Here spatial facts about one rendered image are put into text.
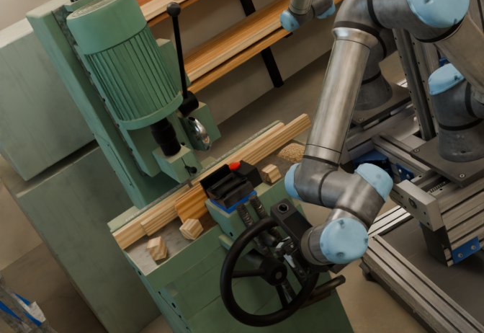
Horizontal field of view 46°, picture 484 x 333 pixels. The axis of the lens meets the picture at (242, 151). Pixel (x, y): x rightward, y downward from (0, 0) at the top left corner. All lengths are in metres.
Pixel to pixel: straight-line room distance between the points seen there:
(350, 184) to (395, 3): 0.34
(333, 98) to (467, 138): 0.50
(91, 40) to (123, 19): 0.09
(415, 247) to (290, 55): 2.73
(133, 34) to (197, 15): 2.85
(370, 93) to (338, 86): 0.78
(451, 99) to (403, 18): 0.41
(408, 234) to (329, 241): 1.37
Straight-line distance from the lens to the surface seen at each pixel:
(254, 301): 1.68
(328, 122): 1.15
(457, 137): 1.56
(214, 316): 1.64
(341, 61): 1.17
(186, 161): 1.56
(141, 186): 1.78
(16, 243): 4.08
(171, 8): 1.43
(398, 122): 2.02
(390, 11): 1.15
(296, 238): 1.17
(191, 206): 1.56
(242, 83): 4.47
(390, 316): 2.37
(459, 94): 1.49
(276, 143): 1.74
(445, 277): 2.15
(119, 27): 1.40
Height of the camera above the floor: 1.69
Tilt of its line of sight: 26 degrees down
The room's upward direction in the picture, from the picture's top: 24 degrees counter-clockwise
